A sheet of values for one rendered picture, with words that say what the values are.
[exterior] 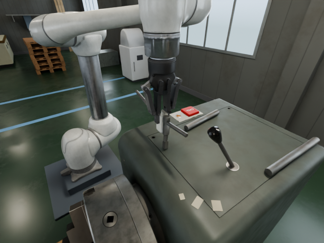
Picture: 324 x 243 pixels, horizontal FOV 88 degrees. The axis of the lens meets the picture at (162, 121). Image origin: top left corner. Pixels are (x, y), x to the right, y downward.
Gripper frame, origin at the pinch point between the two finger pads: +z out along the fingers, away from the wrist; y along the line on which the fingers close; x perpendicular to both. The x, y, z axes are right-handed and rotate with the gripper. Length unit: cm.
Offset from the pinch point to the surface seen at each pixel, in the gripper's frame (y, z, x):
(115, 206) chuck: 21.9, 10.0, 13.4
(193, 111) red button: -22.0, 7.0, -8.9
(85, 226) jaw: 30.1, 18.1, 9.4
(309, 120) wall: -250, 94, -17
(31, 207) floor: 87, 133, -110
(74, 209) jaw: 31.1, 13.4, 6.5
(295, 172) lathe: -24.8, 8.4, 32.1
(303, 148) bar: -35.0, 6.2, 29.2
